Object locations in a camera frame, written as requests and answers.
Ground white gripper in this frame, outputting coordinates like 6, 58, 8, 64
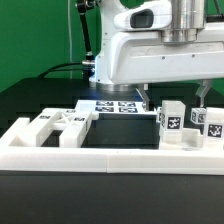
107, 25, 224, 111

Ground white chair seat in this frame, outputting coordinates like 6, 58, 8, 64
159, 128, 224, 151

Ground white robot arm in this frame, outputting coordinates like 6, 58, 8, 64
90, 0, 224, 111

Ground white U-shaped obstacle fence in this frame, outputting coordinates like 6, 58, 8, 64
0, 117, 224, 176

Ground white base tag plate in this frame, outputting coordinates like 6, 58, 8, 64
75, 100, 157, 115

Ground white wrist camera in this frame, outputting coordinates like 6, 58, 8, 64
114, 0, 172, 32

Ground white chair back frame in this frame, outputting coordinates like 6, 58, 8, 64
26, 108, 99, 148

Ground black power cables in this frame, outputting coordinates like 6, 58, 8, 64
37, 61, 96, 80

